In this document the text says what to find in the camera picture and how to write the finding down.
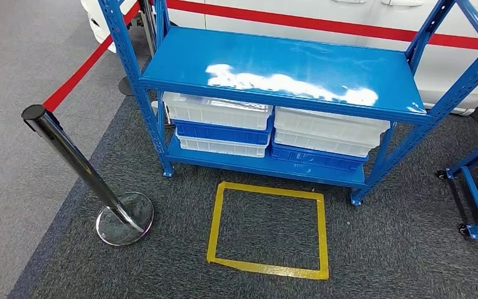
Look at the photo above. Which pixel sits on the blue metal shelf rack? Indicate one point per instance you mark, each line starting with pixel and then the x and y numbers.
pixel 263 66

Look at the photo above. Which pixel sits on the white plastic bin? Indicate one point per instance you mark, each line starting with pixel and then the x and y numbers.
pixel 214 111
pixel 321 147
pixel 222 147
pixel 329 126

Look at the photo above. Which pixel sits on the yellow floor tape square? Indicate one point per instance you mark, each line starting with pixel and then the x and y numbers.
pixel 214 223

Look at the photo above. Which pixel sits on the chrome stanchion base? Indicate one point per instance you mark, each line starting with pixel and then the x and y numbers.
pixel 156 109

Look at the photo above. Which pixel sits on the red barrier belt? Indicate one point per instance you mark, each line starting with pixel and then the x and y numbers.
pixel 82 68
pixel 305 22

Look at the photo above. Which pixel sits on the white car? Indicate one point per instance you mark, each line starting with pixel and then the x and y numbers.
pixel 284 8

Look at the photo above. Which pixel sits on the chrome barrier stanchion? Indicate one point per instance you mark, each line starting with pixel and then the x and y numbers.
pixel 70 152

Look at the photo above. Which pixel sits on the blue wheeled metal rack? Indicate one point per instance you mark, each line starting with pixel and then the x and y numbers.
pixel 474 194

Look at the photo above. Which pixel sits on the black barrier post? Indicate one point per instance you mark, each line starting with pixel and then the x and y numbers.
pixel 148 24

